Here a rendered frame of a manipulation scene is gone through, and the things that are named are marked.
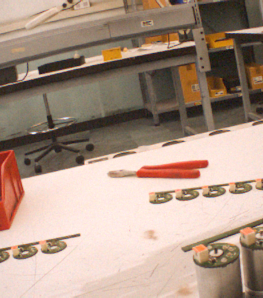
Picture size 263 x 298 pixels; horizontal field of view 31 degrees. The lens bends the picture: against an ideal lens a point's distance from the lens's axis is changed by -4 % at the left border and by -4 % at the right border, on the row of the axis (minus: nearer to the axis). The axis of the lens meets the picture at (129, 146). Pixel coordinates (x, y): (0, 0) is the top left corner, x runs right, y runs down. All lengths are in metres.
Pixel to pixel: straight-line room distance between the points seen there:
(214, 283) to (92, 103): 4.45
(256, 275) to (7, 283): 0.22
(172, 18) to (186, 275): 2.26
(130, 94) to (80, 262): 4.32
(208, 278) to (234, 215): 0.20
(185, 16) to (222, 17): 2.33
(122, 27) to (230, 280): 2.31
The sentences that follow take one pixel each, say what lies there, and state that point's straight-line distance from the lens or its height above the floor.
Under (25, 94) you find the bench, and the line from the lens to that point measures 2.58.
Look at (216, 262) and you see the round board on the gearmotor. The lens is 0.25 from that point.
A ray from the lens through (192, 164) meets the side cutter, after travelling 0.59.
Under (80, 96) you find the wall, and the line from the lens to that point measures 4.66.
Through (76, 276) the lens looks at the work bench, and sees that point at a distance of 0.40.
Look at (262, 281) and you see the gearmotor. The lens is 0.27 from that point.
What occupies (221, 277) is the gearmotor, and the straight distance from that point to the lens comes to 0.25.
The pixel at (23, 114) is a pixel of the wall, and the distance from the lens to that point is 4.68.
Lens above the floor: 0.93
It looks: 14 degrees down
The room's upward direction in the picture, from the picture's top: 11 degrees counter-clockwise
